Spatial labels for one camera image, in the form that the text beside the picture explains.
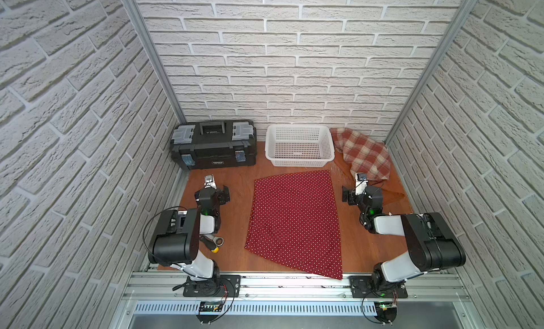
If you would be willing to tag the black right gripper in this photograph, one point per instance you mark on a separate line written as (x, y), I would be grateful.
(355, 195)

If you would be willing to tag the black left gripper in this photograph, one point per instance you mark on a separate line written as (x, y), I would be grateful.
(210, 193)

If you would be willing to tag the red polka dot skirt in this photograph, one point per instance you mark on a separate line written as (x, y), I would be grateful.
(294, 222)

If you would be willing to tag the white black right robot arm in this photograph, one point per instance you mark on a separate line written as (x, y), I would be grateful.
(431, 244)

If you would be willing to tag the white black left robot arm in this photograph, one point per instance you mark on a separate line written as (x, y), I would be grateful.
(179, 232)

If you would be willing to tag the orange brown skirt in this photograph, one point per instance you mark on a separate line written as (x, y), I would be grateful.
(393, 191)

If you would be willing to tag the silver wrench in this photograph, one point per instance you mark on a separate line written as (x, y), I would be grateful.
(216, 240)

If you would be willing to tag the yellow black screwdriver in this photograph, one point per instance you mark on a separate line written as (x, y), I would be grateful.
(210, 244)

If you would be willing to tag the red plaid skirt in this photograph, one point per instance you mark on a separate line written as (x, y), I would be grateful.
(364, 154)

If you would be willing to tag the black plastic toolbox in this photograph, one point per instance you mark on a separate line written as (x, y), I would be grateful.
(216, 144)

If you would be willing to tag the white plastic basket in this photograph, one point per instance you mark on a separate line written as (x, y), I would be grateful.
(299, 145)

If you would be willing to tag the left controller board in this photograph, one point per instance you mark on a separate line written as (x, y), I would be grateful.
(209, 311)

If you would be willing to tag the controller board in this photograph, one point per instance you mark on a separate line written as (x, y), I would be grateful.
(386, 313)
(209, 311)

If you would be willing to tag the right controller board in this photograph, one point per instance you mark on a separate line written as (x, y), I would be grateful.
(386, 313)

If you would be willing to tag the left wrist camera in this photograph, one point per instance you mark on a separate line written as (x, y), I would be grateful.
(210, 182)

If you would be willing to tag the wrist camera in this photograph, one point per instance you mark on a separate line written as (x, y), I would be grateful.
(210, 182)
(361, 180)

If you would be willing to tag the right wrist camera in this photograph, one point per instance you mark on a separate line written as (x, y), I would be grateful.
(361, 180)

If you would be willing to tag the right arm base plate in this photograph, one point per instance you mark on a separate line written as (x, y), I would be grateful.
(370, 286)

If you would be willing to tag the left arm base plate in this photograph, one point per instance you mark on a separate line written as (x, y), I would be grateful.
(225, 285)

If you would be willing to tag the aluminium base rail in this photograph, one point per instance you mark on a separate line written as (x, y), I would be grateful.
(283, 286)

